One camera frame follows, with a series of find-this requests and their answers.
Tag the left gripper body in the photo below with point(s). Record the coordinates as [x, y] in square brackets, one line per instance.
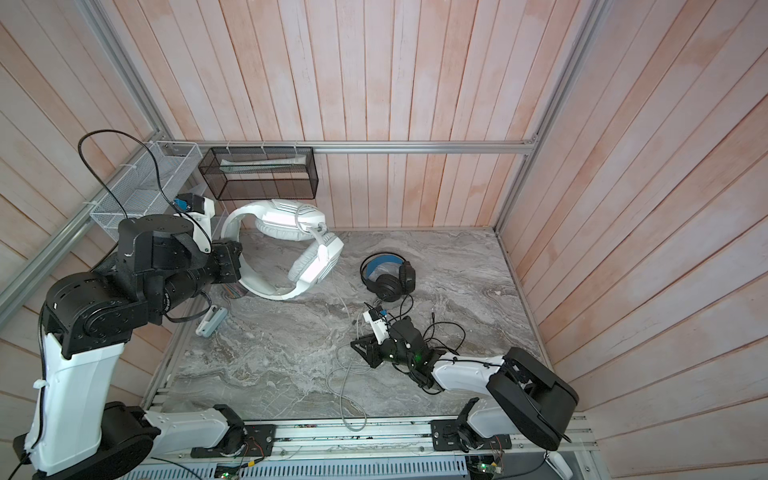
[225, 266]

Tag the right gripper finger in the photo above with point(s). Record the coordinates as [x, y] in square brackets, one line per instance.
[365, 343]
[371, 356]

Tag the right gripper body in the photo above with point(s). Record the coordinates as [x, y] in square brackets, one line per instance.
[389, 351]

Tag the white headphones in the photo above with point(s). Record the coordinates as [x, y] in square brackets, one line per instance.
[287, 247]

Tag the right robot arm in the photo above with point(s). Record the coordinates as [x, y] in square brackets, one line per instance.
[513, 393]

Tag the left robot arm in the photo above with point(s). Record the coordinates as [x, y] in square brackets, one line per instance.
[84, 325]

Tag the black and blue headphones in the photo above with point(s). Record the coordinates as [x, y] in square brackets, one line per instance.
[388, 275]

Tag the clear cup of pencils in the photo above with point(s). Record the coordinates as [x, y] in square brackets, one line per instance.
[234, 290]

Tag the paper in black basket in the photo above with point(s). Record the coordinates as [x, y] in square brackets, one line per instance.
[294, 164]

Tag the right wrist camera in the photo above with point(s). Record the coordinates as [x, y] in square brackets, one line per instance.
[376, 318]

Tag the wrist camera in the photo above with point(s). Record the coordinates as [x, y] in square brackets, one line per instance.
[200, 211]
[376, 318]

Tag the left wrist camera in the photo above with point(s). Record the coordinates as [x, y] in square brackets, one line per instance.
[200, 211]

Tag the black wire mesh basket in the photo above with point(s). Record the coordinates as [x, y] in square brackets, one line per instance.
[251, 187]

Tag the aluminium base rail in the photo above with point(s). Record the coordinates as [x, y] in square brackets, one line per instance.
[383, 448]

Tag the white wire mesh shelf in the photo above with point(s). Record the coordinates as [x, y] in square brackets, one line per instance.
[137, 186]

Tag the horizontal aluminium wall rail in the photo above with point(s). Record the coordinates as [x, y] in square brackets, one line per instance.
[379, 146]

